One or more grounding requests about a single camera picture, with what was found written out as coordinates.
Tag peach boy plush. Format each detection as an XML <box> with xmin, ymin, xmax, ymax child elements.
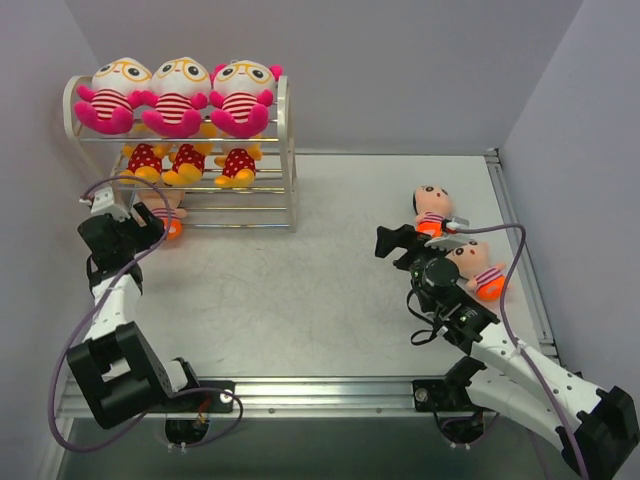
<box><xmin>137</xmin><ymin>188</ymin><xmax>187</xmax><ymax>241</ymax></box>
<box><xmin>413</xmin><ymin>185</ymin><xmax>453</xmax><ymax>238</ymax></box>
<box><xmin>446</xmin><ymin>240</ymin><xmax>507</xmax><ymax>302</ymax></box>

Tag yellow bear plush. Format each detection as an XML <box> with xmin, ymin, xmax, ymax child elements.
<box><xmin>121</xmin><ymin>124</ymin><xmax>173</xmax><ymax>184</ymax></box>
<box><xmin>214</xmin><ymin>142</ymin><xmax>262</xmax><ymax>188</ymax></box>
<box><xmin>161</xmin><ymin>141</ymin><xmax>214</xmax><ymax>187</ymax></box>

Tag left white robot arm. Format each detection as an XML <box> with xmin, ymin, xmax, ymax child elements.
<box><xmin>66</xmin><ymin>202</ymin><xmax>202</xmax><ymax>429</ymax></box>

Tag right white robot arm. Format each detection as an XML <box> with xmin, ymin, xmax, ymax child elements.
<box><xmin>375</xmin><ymin>225</ymin><xmax>639</xmax><ymax>479</ymax></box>

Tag cream two-tier shelf rack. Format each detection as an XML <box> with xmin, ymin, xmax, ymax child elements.
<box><xmin>62</xmin><ymin>76</ymin><xmax>298</xmax><ymax>231</ymax></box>

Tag pink plush with glasses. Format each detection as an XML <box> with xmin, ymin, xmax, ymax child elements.
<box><xmin>74</xmin><ymin>57</ymin><xmax>152</xmax><ymax>135</ymax></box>

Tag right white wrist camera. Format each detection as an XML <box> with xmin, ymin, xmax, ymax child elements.
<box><xmin>425</xmin><ymin>216</ymin><xmax>471</xmax><ymax>251</ymax></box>

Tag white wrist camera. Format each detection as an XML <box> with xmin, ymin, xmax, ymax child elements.
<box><xmin>79</xmin><ymin>186</ymin><xmax>130</xmax><ymax>222</ymax></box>
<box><xmin>425</xmin><ymin>216</ymin><xmax>471</xmax><ymax>251</ymax></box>

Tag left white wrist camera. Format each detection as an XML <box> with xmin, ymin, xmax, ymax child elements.
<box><xmin>79</xmin><ymin>186</ymin><xmax>130</xmax><ymax>222</ymax></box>

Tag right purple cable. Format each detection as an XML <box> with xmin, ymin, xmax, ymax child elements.
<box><xmin>457</xmin><ymin>223</ymin><xmax>589</xmax><ymax>480</ymax></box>

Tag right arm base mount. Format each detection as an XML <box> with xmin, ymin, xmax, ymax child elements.
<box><xmin>412</xmin><ymin>357</ymin><xmax>486</xmax><ymax>413</ymax></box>

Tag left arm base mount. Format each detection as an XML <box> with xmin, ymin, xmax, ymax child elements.
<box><xmin>164</xmin><ymin>357</ymin><xmax>236</xmax><ymax>415</ymax></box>

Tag aluminium front rail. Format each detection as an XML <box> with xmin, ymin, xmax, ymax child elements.
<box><xmin>54</xmin><ymin>377</ymin><xmax>596</xmax><ymax>420</ymax></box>

